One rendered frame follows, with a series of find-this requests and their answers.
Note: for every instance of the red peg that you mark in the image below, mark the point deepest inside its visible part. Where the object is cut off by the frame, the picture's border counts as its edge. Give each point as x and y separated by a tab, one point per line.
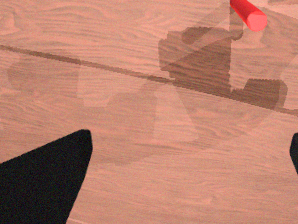
252	16

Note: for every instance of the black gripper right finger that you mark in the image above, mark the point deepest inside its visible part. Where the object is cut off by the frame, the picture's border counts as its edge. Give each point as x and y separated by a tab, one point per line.
294	151

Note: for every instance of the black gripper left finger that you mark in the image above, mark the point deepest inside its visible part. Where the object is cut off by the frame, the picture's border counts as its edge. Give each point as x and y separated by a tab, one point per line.
40	186

